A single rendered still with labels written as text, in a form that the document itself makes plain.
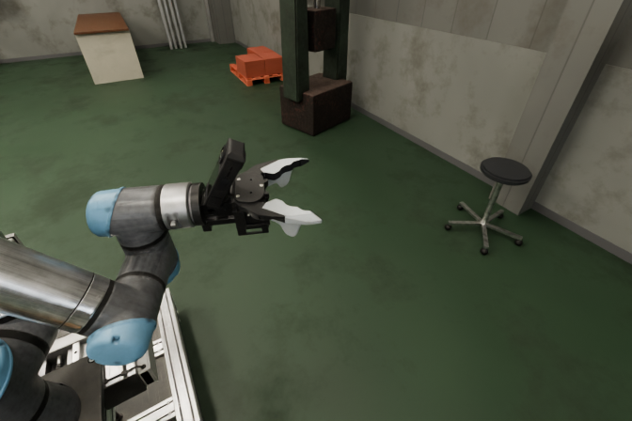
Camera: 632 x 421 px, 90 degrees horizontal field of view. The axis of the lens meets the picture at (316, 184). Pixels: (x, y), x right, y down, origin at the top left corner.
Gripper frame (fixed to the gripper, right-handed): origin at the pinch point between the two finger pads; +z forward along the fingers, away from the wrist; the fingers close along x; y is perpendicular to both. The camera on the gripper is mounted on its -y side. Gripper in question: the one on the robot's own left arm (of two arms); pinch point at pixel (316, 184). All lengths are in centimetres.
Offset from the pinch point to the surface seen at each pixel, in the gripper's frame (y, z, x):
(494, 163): 112, 160, -124
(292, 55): 105, 26, -330
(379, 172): 188, 107, -207
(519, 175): 110, 167, -106
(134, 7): 185, -314, -893
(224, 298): 170, -48, -73
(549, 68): 55, 200, -159
